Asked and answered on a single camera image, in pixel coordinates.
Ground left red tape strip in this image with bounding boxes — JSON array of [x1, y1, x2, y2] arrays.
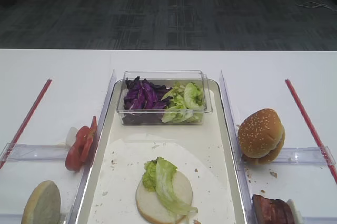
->
[[0, 79, 52, 168]]

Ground stack of tomato slices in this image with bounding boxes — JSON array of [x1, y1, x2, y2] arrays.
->
[[65, 116, 97, 171]]

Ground right clear acrylic divider rail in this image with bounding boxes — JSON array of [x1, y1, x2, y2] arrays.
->
[[219, 71, 256, 223]]

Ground green lettuce pieces in container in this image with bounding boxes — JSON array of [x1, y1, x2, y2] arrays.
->
[[161, 82, 205, 123]]

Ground white block behind tomatoes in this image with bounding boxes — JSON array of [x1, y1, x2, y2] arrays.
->
[[65, 127, 78, 148]]

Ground shredded purple cabbage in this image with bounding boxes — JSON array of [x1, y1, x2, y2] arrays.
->
[[122, 77, 171, 125]]

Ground upright bun half left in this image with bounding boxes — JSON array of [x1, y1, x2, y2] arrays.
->
[[21, 180, 61, 224]]

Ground sesame seed burger bun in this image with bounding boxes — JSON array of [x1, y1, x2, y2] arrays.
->
[[237, 108, 285, 164]]

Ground stack of sliced meat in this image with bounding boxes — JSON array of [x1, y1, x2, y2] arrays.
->
[[252, 194, 295, 224]]

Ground clear acrylic holder upper left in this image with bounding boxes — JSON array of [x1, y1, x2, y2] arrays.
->
[[1, 143, 68, 162]]

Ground clear acrylic holder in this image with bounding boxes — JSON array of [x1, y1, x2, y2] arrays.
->
[[1, 143, 68, 162], [272, 147, 336, 166]]

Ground right red tape strip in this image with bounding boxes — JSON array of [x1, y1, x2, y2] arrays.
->
[[285, 79, 336, 182]]

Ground white cable on floor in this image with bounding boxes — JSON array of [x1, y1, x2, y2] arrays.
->
[[294, 0, 337, 13]]

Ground left clear acrylic divider rail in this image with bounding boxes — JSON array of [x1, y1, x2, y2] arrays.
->
[[65, 69, 116, 223]]

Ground bottom bun slice on tray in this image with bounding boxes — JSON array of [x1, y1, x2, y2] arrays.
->
[[135, 171, 193, 224]]

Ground clear acrylic holder upper right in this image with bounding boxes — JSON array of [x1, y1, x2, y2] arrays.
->
[[272, 147, 336, 166]]

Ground clear acrylic divider rail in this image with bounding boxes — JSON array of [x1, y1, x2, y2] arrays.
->
[[219, 71, 256, 223], [65, 69, 116, 223]]

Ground green lettuce leaf on bun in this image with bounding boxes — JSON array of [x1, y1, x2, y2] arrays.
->
[[142, 157, 198, 216]]

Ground red tape strip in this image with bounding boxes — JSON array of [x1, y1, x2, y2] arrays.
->
[[0, 79, 52, 168], [285, 79, 336, 182]]

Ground white block behind meat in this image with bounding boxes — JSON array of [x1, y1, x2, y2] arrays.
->
[[286, 199, 304, 224]]

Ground clear plastic salad container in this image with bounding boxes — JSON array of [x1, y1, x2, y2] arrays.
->
[[116, 70, 213, 125]]

